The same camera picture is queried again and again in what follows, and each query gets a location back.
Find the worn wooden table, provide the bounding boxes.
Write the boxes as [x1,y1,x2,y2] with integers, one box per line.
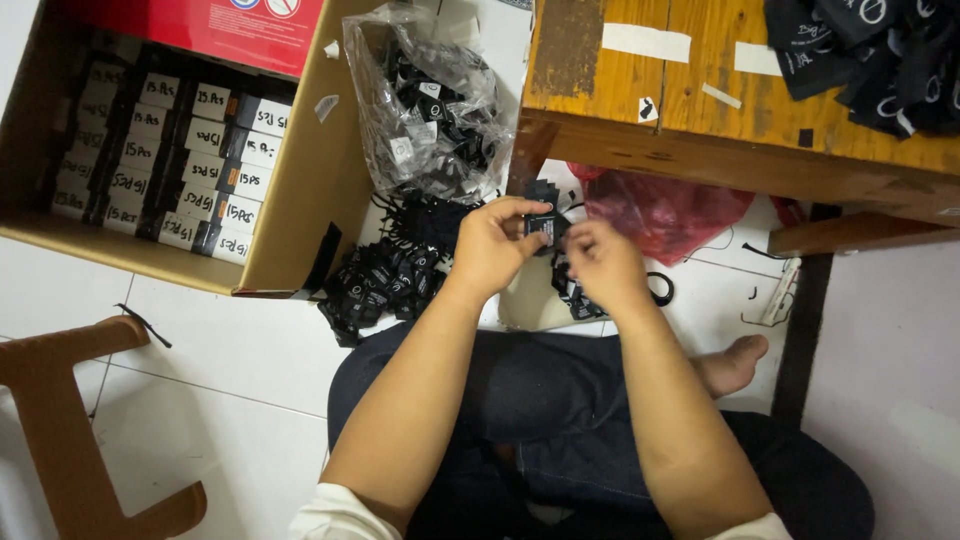
[506,0,960,423]

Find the small bunch of black tags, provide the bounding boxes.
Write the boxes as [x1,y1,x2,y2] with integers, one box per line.
[551,255,607,322]

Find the brown wooden stool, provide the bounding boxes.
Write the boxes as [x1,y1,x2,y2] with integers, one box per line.
[0,315,209,540]

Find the person's right hand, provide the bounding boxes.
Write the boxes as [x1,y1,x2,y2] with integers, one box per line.
[561,218,656,321]

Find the red cardboard sheet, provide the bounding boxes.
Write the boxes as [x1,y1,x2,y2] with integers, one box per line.
[60,0,325,79]

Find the pile of black hang tags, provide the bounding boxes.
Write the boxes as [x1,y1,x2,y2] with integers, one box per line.
[317,191,483,348]
[763,0,960,141]

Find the person's bare foot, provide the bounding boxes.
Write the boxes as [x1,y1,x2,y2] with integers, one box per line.
[690,334,771,401]

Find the beige plastic bag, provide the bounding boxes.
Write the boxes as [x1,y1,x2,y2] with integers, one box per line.
[498,253,609,333]

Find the white narrow packet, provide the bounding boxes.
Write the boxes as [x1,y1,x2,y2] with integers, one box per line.
[759,257,803,328]

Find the large cardboard carton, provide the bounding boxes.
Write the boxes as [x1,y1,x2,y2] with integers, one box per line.
[0,0,385,300]

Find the person's left hand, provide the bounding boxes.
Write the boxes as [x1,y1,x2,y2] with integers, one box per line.
[448,196,553,302]

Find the rows of black labelled boxes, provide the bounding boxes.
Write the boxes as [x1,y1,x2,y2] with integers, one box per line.
[49,46,295,267]

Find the single black hang tag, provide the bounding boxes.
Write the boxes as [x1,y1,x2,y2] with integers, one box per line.
[523,212,573,256]

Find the person's dark jeans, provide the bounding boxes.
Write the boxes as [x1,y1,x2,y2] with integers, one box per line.
[327,322,876,540]

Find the red plastic bag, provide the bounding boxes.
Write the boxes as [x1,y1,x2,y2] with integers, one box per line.
[567,161,757,267]

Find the short white tape strip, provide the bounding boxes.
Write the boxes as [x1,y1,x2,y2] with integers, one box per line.
[733,41,785,78]

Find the clear plastic bag of tags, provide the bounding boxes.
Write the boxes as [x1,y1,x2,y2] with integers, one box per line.
[342,3,517,206]

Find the thin white tape strip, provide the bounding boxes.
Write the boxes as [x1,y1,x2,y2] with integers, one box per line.
[701,81,744,111]

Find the long white tape strip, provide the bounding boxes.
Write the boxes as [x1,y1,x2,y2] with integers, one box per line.
[601,22,693,65]

